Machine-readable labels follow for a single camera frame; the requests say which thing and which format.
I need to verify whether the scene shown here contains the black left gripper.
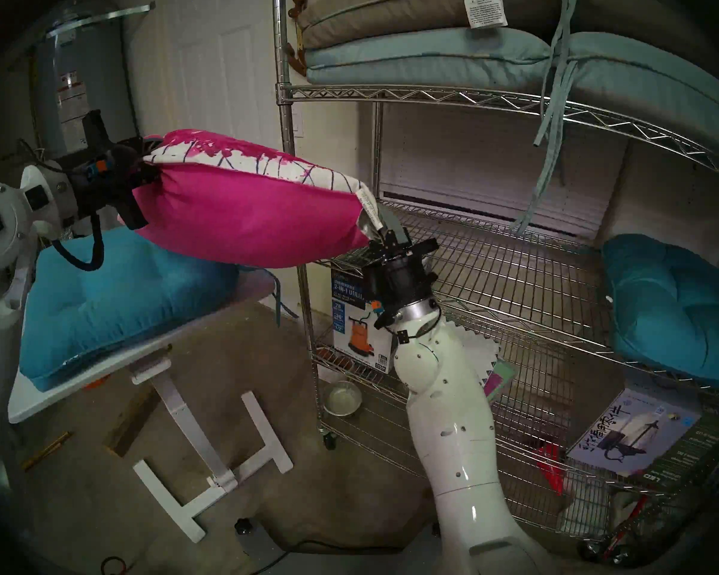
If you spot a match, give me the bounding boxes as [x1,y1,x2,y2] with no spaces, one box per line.
[66,138,156,230]

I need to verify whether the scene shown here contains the white overbed table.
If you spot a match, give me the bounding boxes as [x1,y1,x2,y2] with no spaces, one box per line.
[7,271,294,543]

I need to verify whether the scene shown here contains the teal round tufted cushion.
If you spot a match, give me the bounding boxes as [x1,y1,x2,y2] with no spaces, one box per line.
[601,232,719,389]

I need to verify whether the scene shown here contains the pink splatter print cushion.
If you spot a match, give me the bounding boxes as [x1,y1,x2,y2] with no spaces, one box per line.
[129,129,396,269]

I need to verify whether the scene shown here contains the utility pump cardboard box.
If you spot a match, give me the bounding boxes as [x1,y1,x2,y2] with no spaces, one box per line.
[331,267,397,375]

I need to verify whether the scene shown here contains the red plastic item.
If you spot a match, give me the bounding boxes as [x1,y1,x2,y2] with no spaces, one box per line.
[536,441,570,497]

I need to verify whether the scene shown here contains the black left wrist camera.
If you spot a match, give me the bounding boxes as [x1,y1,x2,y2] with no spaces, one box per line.
[81,110,113,154]

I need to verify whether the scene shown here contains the white zigzag paper pad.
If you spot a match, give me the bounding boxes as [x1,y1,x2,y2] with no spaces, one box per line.
[484,358,517,405]

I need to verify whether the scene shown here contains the beige bench cushion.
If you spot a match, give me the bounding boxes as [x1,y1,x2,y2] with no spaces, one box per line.
[297,0,719,89]

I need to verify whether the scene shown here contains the white panel door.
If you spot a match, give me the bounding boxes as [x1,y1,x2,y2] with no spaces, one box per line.
[162,0,303,308]

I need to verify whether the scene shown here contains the wooden anchor wall decor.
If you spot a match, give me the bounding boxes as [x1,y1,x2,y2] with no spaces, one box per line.
[285,0,309,77]

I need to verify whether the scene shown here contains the red handled tool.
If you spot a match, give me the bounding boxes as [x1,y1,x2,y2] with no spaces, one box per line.
[599,495,654,562]

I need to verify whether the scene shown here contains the small metal bowl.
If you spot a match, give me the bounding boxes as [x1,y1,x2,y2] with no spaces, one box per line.
[322,381,363,417]

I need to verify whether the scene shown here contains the light blue bench cushion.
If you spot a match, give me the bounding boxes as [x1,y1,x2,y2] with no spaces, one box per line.
[304,0,719,236]

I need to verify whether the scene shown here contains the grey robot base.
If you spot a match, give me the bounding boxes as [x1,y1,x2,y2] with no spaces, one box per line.
[234,517,450,575]

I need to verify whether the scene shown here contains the white window blinds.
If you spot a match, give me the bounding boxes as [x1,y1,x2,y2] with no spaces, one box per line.
[379,104,627,242]

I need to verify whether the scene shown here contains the wooden plank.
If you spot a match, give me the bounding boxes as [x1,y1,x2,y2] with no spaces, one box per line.
[103,387,160,459]

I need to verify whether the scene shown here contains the grey water heater tank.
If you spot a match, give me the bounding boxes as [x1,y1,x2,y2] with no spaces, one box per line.
[6,2,156,161]

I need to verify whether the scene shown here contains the teal square tufted cushion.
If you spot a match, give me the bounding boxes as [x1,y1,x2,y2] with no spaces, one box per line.
[19,226,300,392]

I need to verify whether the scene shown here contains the chrome wire shelving rack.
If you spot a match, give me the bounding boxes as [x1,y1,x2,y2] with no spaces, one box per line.
[273,0,719,556]

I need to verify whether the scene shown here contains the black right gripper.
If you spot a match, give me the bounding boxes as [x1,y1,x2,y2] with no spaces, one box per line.
[359,204,439,330]

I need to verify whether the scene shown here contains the white zigzag edged sheet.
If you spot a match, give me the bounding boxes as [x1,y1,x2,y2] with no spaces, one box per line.
[446,321,501,390]

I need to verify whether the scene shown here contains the brass rod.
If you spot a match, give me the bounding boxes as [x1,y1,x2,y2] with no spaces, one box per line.
[21,431,72,473]

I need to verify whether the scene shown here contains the LED lamp product box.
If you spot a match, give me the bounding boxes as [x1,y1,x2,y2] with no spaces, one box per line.
[566,388,719,491]

